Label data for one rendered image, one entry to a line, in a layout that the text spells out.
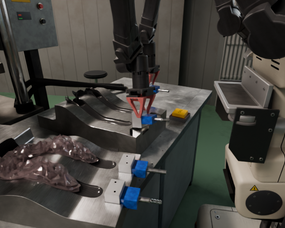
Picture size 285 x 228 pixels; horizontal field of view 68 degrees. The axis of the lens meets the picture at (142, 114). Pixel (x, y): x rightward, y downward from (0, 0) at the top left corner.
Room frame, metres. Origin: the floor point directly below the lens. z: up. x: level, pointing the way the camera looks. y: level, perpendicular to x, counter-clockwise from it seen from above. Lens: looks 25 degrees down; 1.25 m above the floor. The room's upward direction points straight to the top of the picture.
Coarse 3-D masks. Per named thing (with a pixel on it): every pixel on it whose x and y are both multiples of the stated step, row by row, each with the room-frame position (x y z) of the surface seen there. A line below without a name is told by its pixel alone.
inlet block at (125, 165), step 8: (120, 160) 0.49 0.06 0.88; (128, 160) 0.49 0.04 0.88; (136, 160) 0.51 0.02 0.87; (120, 168) 0.47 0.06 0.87; (128, 168) 0.47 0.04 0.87; (136, 168) 0.47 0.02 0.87; (144, 168) 0.47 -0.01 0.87; (152, 168) 0.48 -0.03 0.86; (136, 176) 0.47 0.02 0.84; (144, 176) 0.46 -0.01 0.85
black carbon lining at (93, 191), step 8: (0, 144) 0.53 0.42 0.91; (8, 144) 0.55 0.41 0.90; (16, 144) 0.56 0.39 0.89; (0, 152) 0.52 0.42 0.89; (104, 160) 0.53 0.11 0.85; (104, 168) 0.49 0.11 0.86; (80, 184) 0.42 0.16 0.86; (88, 184) 0.42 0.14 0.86; (72, 192) 0.39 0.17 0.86; (80, 192) 0.40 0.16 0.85; (88, 192) 0.40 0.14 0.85; (96, 192) 0.40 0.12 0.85
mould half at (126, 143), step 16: (80, 96) 0.87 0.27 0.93; (112, 96) 0.93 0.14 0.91; (48, 112) 0.86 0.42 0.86; (64, 112) 0.75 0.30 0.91; (80, 112) 0.75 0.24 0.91; (112, 112) 0.81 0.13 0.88; (160, 112) 0.80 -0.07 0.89; (48, 128) 0.81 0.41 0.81; (64, 128) 0.76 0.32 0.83; (80, 128) 0.72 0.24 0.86; (96, 128) 0.68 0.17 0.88; (112, 128) 0.67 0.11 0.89; (128, 128) 0.66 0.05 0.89; (160, 128) 0.77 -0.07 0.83; (96, 144) 0.68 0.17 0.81; (112, 144) 0.65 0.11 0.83; (128, 144) 0.61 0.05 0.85; (144, 144) 0.65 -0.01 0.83
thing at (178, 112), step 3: (177, 108) 0.96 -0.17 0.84; (174, 111) 0.92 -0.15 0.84; (177, 111) 0.92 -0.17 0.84; (180, 111) 0.92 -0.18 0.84; (183, 111) 0.92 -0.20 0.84; (186, 111) 0.92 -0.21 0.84; (174, 114) 0.91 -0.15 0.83; (177, 114) 0.90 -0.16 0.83; (180, 114) 0.89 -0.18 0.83; (183, 114) 0.89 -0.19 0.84; (186, 114) 0.92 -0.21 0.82; (180, 117) 0.89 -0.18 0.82; (183, 117) 0.89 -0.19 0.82
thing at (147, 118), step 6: (132, 114) 0.67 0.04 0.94; (144, 114) 0.68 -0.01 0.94; (150, 114) 0.67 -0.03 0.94; (156, 114) 0.67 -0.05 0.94; (132, 120) 0.66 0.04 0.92; (138, 120) 0.65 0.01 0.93; (144, 120) 0.65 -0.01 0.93; (150, 120) 0.64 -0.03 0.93; (156, 120) 0.64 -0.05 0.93; (162, 120) 0.63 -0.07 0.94; (168, 120) 0.62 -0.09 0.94; (138, 126) 0.65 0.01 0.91
